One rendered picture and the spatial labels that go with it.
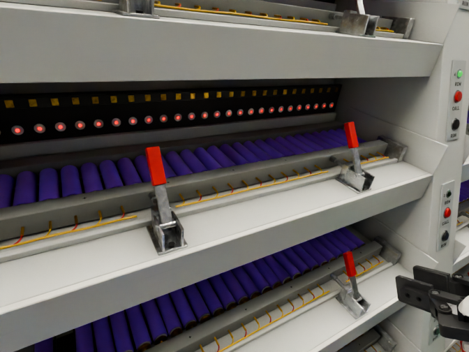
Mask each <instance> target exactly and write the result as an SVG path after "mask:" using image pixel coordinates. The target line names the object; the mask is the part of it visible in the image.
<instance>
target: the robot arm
mask: <svg viewBox="0 0 469 352"><path fill-rule="evenodd" d="M412 269H413V275H414V279H411V278H408V277H404V276H401V275H398V276H396V277H395V280H396V290H397V296H398V299H399V301H400V302H403V303H406V304H407V305H410V306H413V307H416V308H418V309H421V310H424V311H427V312H429V313H431V316H432V317H434V318H436V319H437V321H438V325H439V332H440V335H441V336H442V337H445V338H449V339H456V340H460V341H463V342H462V347H463V350H464V351H465V352H469V277H468V276H465V275H462V274H453V275H452V277H451V276H450V273H446V272H442V271H439V270H434V269H431V268H427V267H422V266H419V265H416V266H414V267H413V268H412ZM448 303H450V304H453V305H456V307H457V314H458V315H456V314H453V313H452V308H451V307H450V306H449V305H448Z"/></svg>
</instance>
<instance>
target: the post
mask: <svg viewBox="0 0 469 352"><path fill-rule="evenodd" d="M369 1H406V2H424V3H457V0H369ZM349 2H350V0H335V2H334V3H335V4H336V10H335V12H340V13H344V10H347V9H348V5H349ZM452 60H464V61H466V71H465V80H464V87H463V102H462V109H461V123H460V131H459V139H455V140H449V141H445V138H446V130H447V113H448V105H449V88H450V80H451V71H452ZM334 84H341V85H342V87H341V91H340V94H339V97H338V101H337V104H336V109H335V111H334V112H335V113H336V117H335V120H334V121H338V122H340V123H342V124H344V121H345V118H346V115H347V112H348V108H353V109H355V110H358V111H360V112H363V113H366V114H368V115H370V116H373V117H376V118H378V119H381V120H383V121H386V122H389V123H390V124H394V125H396V126H399V127H401V128H403V129H406V130H409V131H412V132H414V133H417V134H419V135H422V136H424V137H427V138H430V139H432V140H434V141H437V142H440V143H442V144H444V145H447V146H449V147H448V148H447V151H446V152H445V155H444V156H443V158H442V160H441V162H440V164H439V166H438V167H437V169H436V171H435V173H434V175H433V177H432V178H431V181H430V182H429V185H428V186H427V188H426V190H425V192H424V194H423V196H422V197H421V198H419V199H417V200H414V201H411V202H409V203H406V204H403V205H400V206H398V207H395V208H393V209H390V210H387V211H385V212H382V213H379V214H377V215H374V216H372V217H374V218H375V219H377V220H378V221H379V222H381V223H383V224H384V225H386V227H388V228H390V229H391V230H393V231H394V232H395V233H397V234H398V235H400V236H401V237H402V238H404V239H405V240H407V241H409V243H411V244H413V245H414V246H416V247H417V248H418V249H420V250H421V251H423V252H424V253H425V254H427V255H428V256H430V257H432V258H433V259H434V260H435V261H437V262H438V264H437V266H436V267H435V269H434V270H439V271H442V272H446V273H450V276H451V277H452V265H453V257H454V244H455V237H456V222H457V215H458V208H459V194H460V187H461V173H462V165H463V152H464V145H465V137H466V124H467V116H468V102H469V10H464V9H459V10H458V13H457V14H456V17H455V19H454V22H453V24H452V27H451V29H450V30H449V33H448V35H447V38H446V40H445V43H444V44H443V47H442V49H441V51H440V54H439V56H438V59H437V61H436V63H435V66H434V67H433V70H432V72H431V75H430V76H429V77H386V78H334ZM452 180H455V184H454V198H453V205H452V220H451V228H450V236H449V246H447V247H445V248H444V249H442V250H440V251H438V252H436V247H437V238H438V222H439V213H440V197H441V188H442V184H444V183H447V182H451V181H452ZM387 319H388V320H389V321H390V322H391V323H392V324H394V325H395V326H396V327H397V328H398V329H399V330H400V331H401V332H402V333H403V334H404V335H405V336H406V337H407V338H408V339H409V340H410V341H411V342H412V343H413V344H414V345H415V346H416V347H417V348H418V349H419V350H420V351H421V352H444V349H445V337H442V336H440V337H439V338H437V339H436V340H435V341H434V342H433V343H432V344H431V345H430V346H429V330H430V321H431V313H429V312H427V311H424V310H421V309H418V308H416V307H413V306H410V305H405V306H404V307H402V308H400V309H399V310H398V311H396V312H394V313H393V314H392V315H390V316H388V317H387Z"/></svg>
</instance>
